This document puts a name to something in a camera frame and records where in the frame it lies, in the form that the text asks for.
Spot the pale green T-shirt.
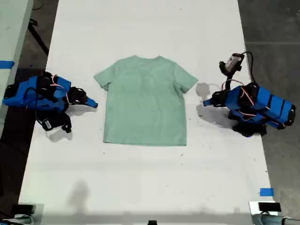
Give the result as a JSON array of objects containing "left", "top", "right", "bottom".
[{"left": 93, "top": 55, "right": 199, "bottom": 146}]

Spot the black stand leg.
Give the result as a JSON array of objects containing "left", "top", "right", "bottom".
[{"left": 27, "top": 19, "right": 50, "bottom": 56}]

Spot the blue tape strip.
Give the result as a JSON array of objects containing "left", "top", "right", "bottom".
[
  {"left": 0, "top": 60, "right": 15, "bottom": 69},
  {"left": 259, "top": 187, "right": 274, "bottom": 197}
]

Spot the pale green bench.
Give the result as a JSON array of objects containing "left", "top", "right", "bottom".
[{"left": 0, "top": 0, "right": 35, "bottom": 139}]

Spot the white flat plate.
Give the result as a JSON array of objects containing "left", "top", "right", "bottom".
[{"left": 248, "top": 201, "right": 282, "bottom": 215}]

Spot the small black box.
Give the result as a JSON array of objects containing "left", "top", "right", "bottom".
[
  {"left": 258, "top": 202, "right": 281, "bottom": 213},
  {"left": 11, "top": 204, "right": 35, "bottom": 214}
]

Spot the grey blue bundle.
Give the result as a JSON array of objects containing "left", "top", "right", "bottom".
[
  {"left": 251, "top": 212, "right": 300, "bottom": 225},
  {"left": 0, "top": 215, "right": 36, "bottom": 225}
]

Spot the black camera stalk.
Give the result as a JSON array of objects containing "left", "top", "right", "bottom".
[
  {"left": 52, "top": 113, "right": 72, "bottom": 134},
  {"left": 221, "top": 74, "right": 235, "bottom": 91}
]

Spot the black and silver camera box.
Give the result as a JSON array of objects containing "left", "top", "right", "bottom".
[{"left": 219, "top": 53, "right": 243, "bottom": 77}]

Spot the black camera box with label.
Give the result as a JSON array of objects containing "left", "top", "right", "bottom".
[{"left": 37, "top": 118, "right": 54, "bottom": 131}]

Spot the black camera cable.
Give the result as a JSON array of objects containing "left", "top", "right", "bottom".
[
  {"left": 25, "top": 86, "right": 45, "bottom": 122},
  {"left": 242, "top": 51, "right": 256, "bottom": 84}
]

